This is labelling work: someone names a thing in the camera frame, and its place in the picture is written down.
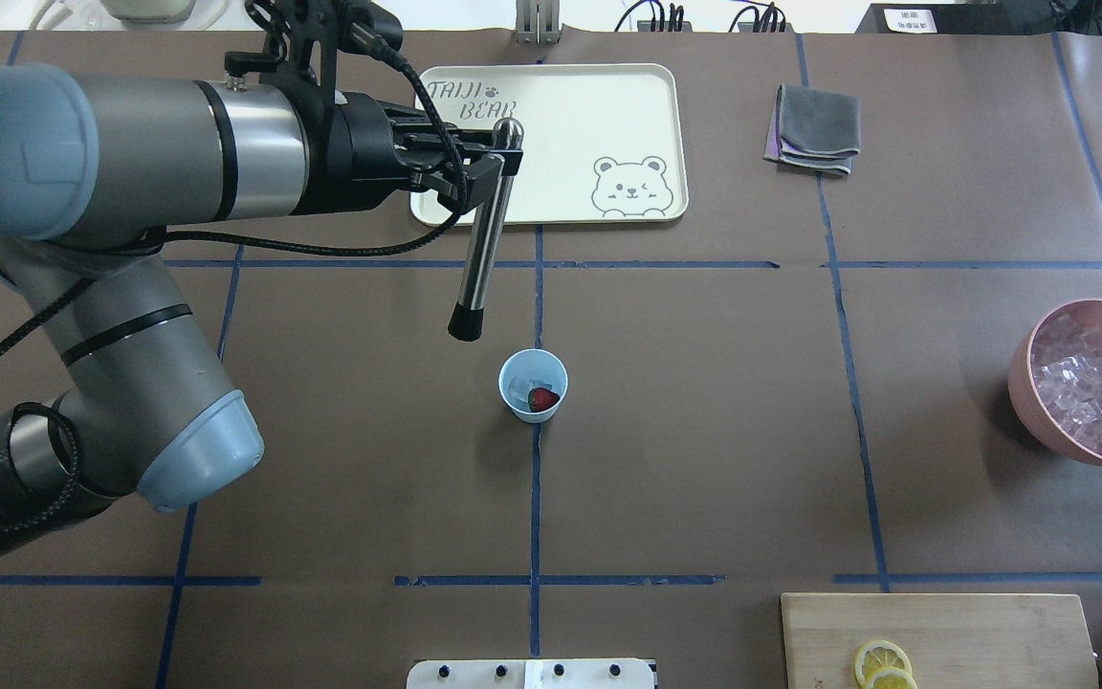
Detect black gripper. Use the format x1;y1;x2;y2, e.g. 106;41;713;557
298;91;506;215

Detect black camera cable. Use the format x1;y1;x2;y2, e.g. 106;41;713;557
0;37;472;532

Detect aluminium frame post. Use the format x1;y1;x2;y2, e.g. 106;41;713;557
515;0;562;45

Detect steel muddler black tip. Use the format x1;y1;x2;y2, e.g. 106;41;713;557
449;117;523;342

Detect red strawberry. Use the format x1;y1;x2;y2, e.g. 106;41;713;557
526;387;562;413

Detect grey folded cloth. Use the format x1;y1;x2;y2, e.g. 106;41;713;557
761;84;863;176

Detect lemon slices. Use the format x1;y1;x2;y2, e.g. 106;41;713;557
852;638;918;688

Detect light blue plastic cup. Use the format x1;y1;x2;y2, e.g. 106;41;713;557
497;348;568;424

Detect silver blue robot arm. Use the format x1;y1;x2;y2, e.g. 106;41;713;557
0;64;520;557

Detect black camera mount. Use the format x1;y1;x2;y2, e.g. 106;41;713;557
224;1;404;104

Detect wooden cutting board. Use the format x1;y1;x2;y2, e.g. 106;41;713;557
780;592;1098;688

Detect cream bear tray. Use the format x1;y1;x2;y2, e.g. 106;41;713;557
423;64;690;224

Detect pink bowl of ice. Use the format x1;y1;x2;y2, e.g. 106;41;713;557
1007;300;1102;466

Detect white camera pole base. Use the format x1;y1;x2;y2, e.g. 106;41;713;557
406;657;659;688

